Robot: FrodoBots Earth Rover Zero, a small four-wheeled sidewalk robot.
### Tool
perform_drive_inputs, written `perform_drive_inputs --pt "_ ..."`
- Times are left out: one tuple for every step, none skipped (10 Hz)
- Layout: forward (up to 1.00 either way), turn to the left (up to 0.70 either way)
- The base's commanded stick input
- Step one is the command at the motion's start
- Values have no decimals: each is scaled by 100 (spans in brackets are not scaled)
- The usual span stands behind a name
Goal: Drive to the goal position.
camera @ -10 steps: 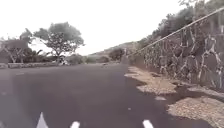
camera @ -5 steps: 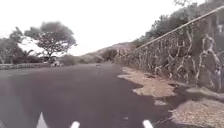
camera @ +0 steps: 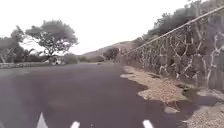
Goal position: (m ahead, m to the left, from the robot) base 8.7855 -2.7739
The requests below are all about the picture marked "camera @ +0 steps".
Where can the dark bush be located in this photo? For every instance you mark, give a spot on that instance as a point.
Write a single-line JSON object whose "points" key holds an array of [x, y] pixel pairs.
{"points": [[111, 53]]}

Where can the grassy hill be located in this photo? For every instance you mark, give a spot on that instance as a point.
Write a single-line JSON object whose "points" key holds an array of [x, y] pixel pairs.
{"points": [[96, 53]]}

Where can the dark asphalt road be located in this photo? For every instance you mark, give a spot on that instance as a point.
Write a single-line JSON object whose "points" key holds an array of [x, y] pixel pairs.
{"points": [[80, 93]]}

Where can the sandy gravel strip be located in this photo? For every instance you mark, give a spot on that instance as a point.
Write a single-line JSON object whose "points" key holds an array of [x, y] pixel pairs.
{"points": [[163, 88]]}

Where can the wide-crowned tree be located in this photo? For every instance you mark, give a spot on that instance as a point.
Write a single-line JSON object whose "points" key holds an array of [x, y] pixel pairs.
{"points": [[53, 35]]}

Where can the robot's own part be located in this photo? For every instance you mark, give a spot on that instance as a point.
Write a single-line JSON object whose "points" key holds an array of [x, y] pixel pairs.
{"points": [[147, 124], [75, 125]]}

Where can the group of trees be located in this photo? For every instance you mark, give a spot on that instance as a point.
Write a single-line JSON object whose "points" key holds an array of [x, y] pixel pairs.
{"points": [[11, 48]]}

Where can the dark stone wall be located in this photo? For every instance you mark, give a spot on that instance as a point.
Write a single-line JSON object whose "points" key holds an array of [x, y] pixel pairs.
{"points": [[186, 53]]}

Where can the bushes above stone wall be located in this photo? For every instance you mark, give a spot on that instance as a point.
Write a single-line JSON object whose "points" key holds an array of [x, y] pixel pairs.
{"points": [[173, 18]]}

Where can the low stone wall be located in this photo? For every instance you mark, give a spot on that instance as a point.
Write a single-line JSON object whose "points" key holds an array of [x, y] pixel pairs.
{"points": [[23, 64]]}

